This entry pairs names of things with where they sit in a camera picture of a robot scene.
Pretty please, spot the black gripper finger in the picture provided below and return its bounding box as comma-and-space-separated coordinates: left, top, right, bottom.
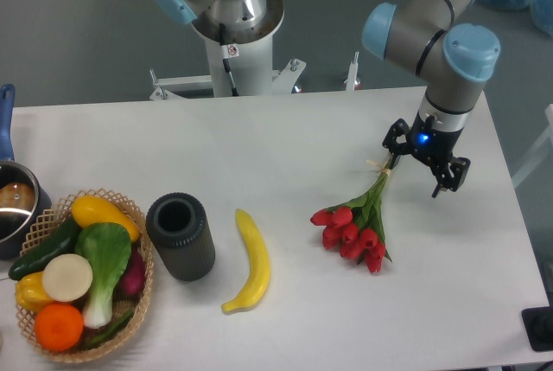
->
430, 156, 471, 198
382, 118, 410, 163

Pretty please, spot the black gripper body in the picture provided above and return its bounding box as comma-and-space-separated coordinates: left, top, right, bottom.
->
405, 94, 470, 173

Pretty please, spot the red tulip bouquet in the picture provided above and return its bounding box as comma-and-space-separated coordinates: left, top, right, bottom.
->
310, 160, 391, 274

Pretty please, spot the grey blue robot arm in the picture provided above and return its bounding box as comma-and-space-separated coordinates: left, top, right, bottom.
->
362, 0, 500, 192

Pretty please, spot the black device at table edge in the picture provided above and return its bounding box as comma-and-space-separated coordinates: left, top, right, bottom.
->
521, 306, 552, 352

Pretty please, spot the yellow plastic banana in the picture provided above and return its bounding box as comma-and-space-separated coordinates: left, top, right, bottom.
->
221, 208, 271, 314

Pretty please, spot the dark grey ribbed vase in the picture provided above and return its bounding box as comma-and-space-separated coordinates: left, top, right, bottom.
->
146, 192, 216, 282

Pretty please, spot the purple red onion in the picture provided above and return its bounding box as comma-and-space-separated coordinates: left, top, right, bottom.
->
118, 247, 146, 297

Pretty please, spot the green bok choy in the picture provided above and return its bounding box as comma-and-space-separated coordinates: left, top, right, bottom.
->
75, 222, 131, 329

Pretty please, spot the yellow squash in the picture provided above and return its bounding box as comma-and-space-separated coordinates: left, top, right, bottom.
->
71, 195, 141, 242

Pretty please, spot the woven wicker basket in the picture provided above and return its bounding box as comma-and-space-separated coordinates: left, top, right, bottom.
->
16, 189, 154, 364

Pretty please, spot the green cucumber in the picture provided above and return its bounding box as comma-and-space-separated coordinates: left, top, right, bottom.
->
8, 216, 82, 281

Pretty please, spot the cream round disc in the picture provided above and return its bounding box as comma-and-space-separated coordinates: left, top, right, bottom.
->
42, 253, 93, 303

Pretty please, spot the green chili pepper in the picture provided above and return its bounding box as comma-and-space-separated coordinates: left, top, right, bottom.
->
81, 310, 134, 350

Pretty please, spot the orange fruit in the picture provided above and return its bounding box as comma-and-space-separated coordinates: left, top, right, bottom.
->
34, 303, 84, 352

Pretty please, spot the yellow bell pepper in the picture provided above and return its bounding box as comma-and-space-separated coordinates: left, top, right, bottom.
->
16, 272, 54, 313

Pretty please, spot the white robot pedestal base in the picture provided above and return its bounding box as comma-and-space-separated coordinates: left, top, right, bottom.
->
154, 0, 307, 98

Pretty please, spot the dark pot with blue handle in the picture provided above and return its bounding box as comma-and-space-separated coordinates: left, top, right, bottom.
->
1, 84, 51, 260

